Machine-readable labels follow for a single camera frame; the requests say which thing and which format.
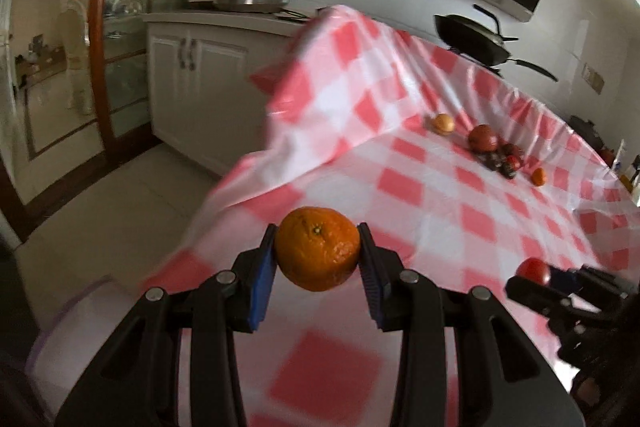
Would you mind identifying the small yellow fruit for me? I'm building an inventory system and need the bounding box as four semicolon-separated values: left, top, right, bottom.
432;113;456;136

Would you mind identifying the wooden framed glass door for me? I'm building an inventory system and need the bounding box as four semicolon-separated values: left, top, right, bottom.
0;0;241;253

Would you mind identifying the white base cabinet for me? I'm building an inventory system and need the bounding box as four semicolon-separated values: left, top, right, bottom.
145;9;311;178

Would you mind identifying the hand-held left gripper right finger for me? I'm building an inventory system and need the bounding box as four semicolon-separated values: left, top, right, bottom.
357;222;587;427

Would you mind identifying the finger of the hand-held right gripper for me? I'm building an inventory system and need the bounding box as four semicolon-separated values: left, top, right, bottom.
550;264;640;303
505;275;607;326

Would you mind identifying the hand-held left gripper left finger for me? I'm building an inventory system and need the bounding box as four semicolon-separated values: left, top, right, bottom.
54;223;279;427

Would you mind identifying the black wok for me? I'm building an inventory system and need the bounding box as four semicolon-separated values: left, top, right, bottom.
434;4;558;82

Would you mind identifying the wall socket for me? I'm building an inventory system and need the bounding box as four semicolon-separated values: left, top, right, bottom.
582;63;605;95

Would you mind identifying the large dark red apple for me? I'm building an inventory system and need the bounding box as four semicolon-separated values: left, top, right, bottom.
468;124;500;152

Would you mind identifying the red white checkered tablecloth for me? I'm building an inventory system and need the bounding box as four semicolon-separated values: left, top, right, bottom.
135;4;640;427

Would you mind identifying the white box with purple rim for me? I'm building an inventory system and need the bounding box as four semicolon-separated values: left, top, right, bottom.
25;274;166;427

